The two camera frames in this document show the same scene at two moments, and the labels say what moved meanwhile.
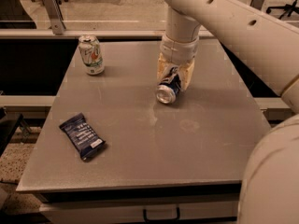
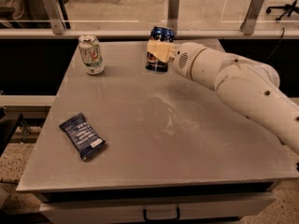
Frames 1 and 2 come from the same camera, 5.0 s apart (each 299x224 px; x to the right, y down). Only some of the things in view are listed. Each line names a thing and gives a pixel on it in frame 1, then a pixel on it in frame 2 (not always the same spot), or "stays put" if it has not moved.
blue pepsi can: x=168 y=90 to x=153 y=63
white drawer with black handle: x=139 y=207 stays put
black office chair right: x=288 y=7 stays put
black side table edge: x=8 y=126 stays put
